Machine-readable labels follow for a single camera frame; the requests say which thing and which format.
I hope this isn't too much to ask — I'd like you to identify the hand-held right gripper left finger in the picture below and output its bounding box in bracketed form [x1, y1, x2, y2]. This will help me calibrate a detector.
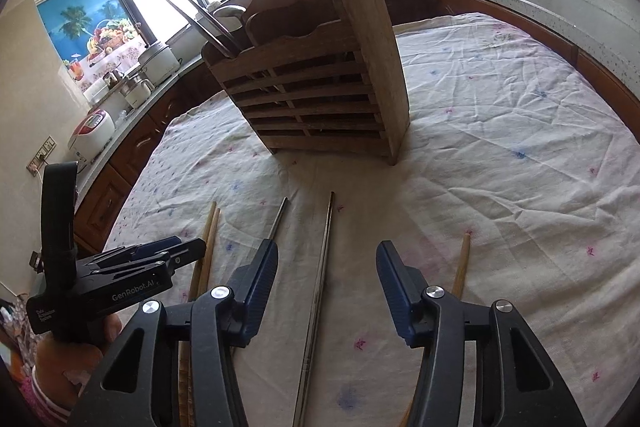
[67, 239, 280, 427]

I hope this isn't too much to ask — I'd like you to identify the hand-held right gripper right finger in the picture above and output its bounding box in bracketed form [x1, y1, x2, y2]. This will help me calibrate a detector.
[375, 240, 589, 427]

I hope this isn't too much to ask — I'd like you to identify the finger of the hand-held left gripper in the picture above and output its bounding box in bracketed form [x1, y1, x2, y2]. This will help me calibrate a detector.
[107, 240, 207, 282]
[80, 235, 184, 270]

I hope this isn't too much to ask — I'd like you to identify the wooden utensil holder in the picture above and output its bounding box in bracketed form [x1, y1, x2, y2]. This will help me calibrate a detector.
[200, 0, 412, 167]

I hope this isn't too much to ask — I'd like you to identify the steel spoon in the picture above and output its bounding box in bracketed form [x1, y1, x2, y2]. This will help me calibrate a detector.
[212, 4, 249, 34]

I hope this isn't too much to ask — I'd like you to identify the person's left forearm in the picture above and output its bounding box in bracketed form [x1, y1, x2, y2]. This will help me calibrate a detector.
[27, 366, 81, 427]

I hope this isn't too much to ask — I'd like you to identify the person's left hand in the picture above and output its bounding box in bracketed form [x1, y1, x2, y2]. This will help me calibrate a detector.
[34, 312, 124, 408]

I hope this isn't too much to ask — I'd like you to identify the white and red rice cooker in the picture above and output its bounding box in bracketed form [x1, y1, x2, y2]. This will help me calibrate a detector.
[66, 108, 117, 161]

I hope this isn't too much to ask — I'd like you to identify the small white electric pot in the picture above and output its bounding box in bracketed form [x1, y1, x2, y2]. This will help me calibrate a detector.
[117, 74, 156, 108]

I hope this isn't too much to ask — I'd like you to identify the white printed tablecloth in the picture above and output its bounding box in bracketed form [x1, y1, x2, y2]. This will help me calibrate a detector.
[102, 11, 640, 427]

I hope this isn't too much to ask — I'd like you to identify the white electric cooker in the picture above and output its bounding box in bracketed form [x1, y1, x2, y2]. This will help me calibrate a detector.
[137, 39, 182, 83]

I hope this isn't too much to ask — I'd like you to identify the beach and fruit poster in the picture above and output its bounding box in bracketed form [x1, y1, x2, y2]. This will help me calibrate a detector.
[35, 0, 146, 81]

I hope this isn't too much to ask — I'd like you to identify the wall power outlet strip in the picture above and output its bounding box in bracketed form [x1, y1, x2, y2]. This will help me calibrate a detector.
[25, 134, 57, 176]

